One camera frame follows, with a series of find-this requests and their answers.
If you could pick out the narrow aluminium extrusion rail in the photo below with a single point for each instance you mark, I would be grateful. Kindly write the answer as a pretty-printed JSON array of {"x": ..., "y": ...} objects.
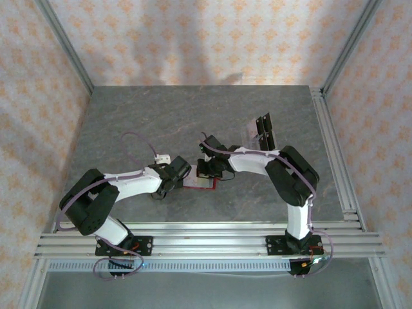
[{"x": 209, "y": 227}]

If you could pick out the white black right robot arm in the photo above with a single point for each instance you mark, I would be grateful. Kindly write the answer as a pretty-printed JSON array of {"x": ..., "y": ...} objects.
[{"x": 251, "y": 161}]

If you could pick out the aluminium table side rail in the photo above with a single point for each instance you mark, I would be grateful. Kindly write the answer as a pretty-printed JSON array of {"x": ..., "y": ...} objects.
[{"x": 338, "y": 161}]

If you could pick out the aluminium frame post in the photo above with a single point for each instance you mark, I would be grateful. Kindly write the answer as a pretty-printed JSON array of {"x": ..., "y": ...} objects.
[
  {"x": 350, "y": 45},
  {"x": 66, "y": 45}
]

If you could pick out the grey metal sheet panel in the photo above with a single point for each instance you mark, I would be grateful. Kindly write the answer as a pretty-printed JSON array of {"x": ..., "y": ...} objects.
[{"x": 209, "y": 293}]

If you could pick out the black controller board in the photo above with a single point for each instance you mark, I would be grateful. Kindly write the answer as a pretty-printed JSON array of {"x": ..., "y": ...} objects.
[{"x": 297, "y": 268}]

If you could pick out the aluminium frame leg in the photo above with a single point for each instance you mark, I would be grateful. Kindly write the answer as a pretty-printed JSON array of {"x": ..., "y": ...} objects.
[
  {"x": 383, "y": 286},
  {"x": 33, "y": 286}
]

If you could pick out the wide aluminium extrusion rail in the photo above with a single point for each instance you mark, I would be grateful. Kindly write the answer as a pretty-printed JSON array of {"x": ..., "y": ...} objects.
[{"x": 209, "y": 246}]

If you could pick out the red card holder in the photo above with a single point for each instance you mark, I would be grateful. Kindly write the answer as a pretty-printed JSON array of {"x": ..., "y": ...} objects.
[{"x": 191, "y": 179}]

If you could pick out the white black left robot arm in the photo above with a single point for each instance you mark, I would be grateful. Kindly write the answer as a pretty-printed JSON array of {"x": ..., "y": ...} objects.
[{"x": 135, "y": 183}]

